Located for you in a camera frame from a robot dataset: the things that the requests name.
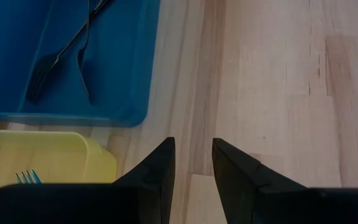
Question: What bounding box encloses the blue plastic bin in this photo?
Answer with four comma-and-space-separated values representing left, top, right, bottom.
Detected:
0, 0, 162, 128

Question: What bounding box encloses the yellow plastic bin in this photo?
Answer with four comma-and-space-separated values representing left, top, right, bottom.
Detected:
0, 129, 118, 192

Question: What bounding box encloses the black knife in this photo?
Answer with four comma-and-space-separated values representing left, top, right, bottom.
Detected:
76, 0, 94, 105

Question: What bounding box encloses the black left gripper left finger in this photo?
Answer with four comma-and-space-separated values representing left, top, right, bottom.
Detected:
0, 136, 177, 224

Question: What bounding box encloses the black fork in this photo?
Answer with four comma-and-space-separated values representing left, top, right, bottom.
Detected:
25, 0, 112, 104

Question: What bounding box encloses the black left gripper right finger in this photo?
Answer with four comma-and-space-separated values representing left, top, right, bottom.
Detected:
212, 138, 358, 224

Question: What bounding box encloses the small iridescent fork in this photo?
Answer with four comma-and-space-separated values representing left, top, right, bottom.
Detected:
15, 169, 42, 185

